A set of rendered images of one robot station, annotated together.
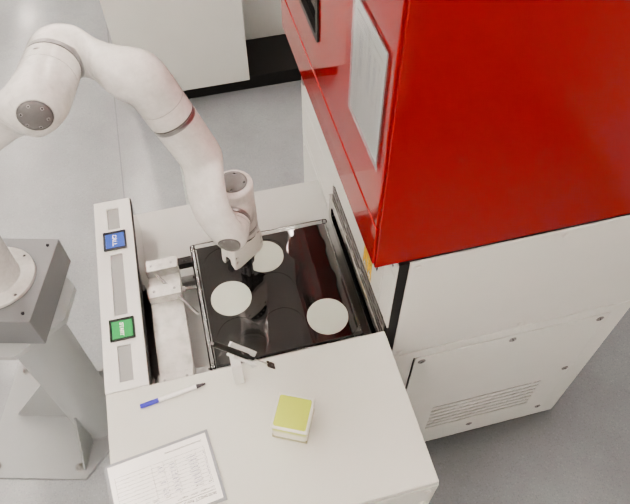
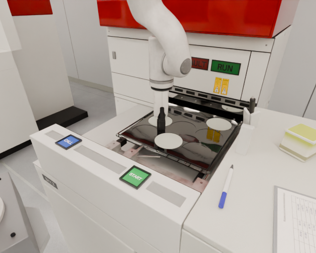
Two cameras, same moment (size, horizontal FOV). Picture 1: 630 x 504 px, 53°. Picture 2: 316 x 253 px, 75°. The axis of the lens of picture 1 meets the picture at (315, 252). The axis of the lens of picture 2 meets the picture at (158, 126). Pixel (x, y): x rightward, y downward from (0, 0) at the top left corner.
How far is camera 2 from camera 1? 1.17 m
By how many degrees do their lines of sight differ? 38
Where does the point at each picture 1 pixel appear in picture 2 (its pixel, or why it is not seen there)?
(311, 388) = (273, 135)
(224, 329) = (184, 152)
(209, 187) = (169, 15)
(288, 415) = (308, 133)
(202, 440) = (285, 192)
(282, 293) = (188, 127)
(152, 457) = (284, 232)
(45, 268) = (10, 192)
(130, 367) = (172, 194)
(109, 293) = (98, 166)
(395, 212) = not seen: outside the picture
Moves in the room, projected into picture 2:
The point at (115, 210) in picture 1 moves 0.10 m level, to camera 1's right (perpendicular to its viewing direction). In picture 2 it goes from (51, 132) to (80, 122)
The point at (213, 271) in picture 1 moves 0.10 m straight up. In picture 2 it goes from (143, 136) to (142, 112)
